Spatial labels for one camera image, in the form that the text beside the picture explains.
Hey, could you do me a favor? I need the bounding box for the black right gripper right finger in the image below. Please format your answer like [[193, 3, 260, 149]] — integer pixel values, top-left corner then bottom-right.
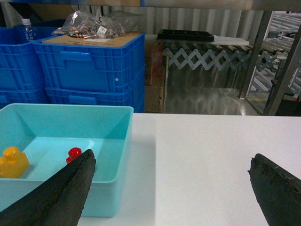
[[248, 153, 301, 226]]

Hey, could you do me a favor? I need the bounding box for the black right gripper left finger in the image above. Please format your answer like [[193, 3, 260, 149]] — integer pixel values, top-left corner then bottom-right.
[[0, 149, 96, 226]]

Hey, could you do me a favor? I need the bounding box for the red toy block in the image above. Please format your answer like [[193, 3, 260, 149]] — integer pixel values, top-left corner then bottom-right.
[[66, 147, 82, 164]]

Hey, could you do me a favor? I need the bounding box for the yellow toy block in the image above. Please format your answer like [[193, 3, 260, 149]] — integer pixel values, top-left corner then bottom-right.
[[0, 146, 30, 178]]

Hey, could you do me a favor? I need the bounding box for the light blue plastic tray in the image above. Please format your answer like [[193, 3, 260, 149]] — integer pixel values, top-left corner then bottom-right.
[[0, 104, 134, 217]]

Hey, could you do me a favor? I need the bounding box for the blue crate lower middle stack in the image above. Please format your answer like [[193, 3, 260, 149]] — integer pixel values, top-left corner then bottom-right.
[[0, 88, 50, 109]]

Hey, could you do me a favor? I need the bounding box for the blue crate stack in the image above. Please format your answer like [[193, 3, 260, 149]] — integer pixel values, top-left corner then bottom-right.
[[0, 88, 50, 109], [44, 68, 146, 113]]

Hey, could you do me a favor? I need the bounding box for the blue crate with bottle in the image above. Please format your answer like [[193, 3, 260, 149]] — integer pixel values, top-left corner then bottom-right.
[[0, 28, 44, 91]]

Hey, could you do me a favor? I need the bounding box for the blue crate lower right stack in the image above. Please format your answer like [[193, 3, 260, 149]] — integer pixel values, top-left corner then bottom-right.
[[44, 68, 146, 113]]

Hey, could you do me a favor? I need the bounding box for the blue crate with cardboard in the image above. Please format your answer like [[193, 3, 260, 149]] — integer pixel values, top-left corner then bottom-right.
[[33, 33, 145, 93]]

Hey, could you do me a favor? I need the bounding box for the expandable roller conveyor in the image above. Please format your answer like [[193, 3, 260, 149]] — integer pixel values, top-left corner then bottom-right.
[[163, 42, 288, 72]]

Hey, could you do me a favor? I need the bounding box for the clear plastic water bottle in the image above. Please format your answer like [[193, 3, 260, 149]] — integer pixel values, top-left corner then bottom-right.
[[22, 18, 39, 42]]

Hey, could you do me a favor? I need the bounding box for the brown cardboard sheet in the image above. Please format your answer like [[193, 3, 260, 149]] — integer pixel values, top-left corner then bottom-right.
[[42, 32, 143, 47]]

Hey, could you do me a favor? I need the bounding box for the plastic bag of parts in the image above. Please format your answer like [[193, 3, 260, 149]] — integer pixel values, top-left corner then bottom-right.
[[52, 9, 141, 39]]

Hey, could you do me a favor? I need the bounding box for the black plastic tray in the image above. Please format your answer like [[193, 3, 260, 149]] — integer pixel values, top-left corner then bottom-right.
[[157, 29, 214, 42]]

